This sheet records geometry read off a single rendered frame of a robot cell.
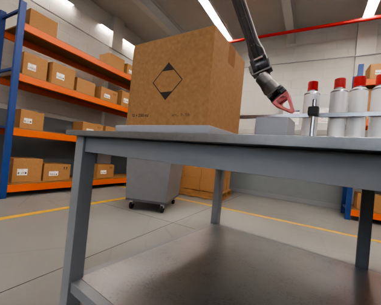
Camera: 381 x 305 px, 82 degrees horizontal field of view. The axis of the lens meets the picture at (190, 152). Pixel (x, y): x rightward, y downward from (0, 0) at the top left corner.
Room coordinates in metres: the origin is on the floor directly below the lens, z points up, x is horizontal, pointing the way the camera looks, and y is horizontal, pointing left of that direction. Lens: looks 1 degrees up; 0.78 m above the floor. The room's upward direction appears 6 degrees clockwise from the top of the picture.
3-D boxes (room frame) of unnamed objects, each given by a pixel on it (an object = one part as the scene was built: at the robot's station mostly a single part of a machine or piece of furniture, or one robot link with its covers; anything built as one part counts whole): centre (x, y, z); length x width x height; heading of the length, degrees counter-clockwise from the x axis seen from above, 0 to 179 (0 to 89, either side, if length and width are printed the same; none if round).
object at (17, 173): (4.09, 1.89, 1.26); 2.77 x 0.60 x 2.51; 151
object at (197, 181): (4.53, -0.23, 0.70); 1.20 x 0.83 x 1.39; 67
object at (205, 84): (0.75, 0.03, 0.99); 0.30 x 0.24 x 0.27; 58
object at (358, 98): (0.72, -0.53, 0.98); 0.05 x 0.05 x 0.20
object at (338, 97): (0.75, -0.48, 0.98); 0.05 x 0.05 x 0.20
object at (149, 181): (3.13, 0.45, 0.48); 0.89 x 0.63 x 0.96; 170
